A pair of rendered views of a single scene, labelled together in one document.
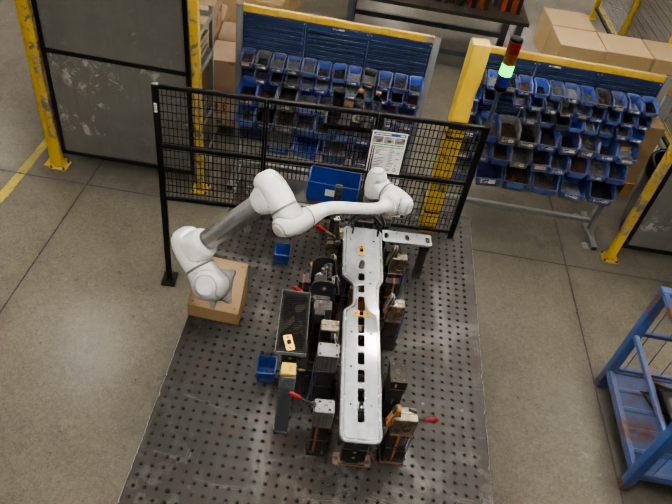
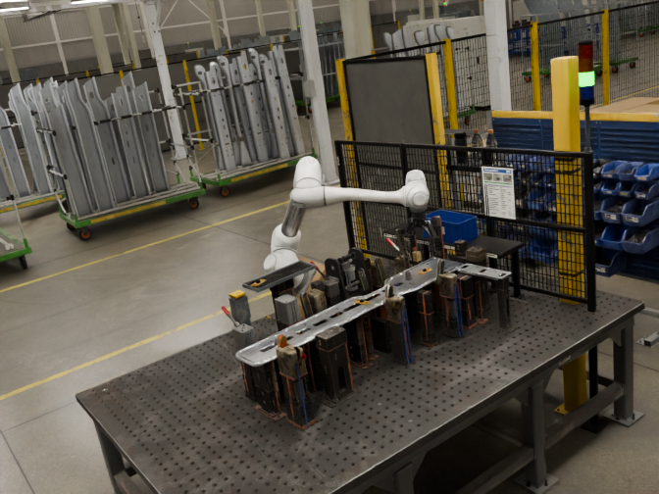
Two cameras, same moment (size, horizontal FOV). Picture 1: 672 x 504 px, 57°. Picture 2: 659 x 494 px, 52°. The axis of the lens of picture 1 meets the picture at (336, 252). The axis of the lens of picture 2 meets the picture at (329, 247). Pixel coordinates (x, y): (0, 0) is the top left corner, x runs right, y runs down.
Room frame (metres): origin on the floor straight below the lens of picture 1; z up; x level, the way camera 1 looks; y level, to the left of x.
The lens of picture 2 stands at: (0.30, -2.72, 2.32)
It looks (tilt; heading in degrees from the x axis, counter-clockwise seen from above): 18 degrees down; 57
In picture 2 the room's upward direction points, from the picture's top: 9 degrees counter-clockwise
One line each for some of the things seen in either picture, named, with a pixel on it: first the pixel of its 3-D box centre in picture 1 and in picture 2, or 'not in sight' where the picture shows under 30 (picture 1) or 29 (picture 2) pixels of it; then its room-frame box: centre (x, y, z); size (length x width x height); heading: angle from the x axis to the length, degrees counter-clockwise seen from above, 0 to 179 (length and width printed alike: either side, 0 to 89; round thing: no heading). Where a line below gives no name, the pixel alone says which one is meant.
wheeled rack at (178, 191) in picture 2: not in sight; (122, 160); (3.35, 7.00, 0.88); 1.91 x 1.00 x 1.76; 178
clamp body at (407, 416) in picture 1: (398, 435); (296, 385); (1.53, -0.42, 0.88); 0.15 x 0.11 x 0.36; 95
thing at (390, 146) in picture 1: (386, 152); (499, 192); (3.12, -0.19, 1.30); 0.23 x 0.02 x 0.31; 95
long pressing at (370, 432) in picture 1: (362, 317); (360, 304); (2.07, -0.19, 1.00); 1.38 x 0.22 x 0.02; 5
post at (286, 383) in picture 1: (284, 400); (245, 337); (1.58, 0.11, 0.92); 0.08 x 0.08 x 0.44; 5
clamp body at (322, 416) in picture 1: (319, 428); (249, 363); (1.49, -0.07, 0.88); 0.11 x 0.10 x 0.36; 95
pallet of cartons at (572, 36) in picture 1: (587, 104); not in sight; (5.46, -2.07, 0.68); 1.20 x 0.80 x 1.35; 93
